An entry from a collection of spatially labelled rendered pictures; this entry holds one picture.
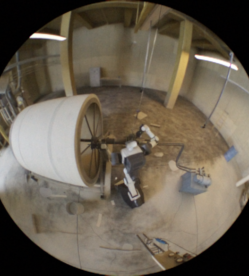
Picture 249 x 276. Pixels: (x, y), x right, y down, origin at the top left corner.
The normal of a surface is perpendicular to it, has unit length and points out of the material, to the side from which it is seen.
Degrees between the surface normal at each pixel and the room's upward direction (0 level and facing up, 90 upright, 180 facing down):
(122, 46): 90
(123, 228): 0
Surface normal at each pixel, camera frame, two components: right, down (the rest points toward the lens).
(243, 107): -1.00, -0.03
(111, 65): 0.03, 0.74
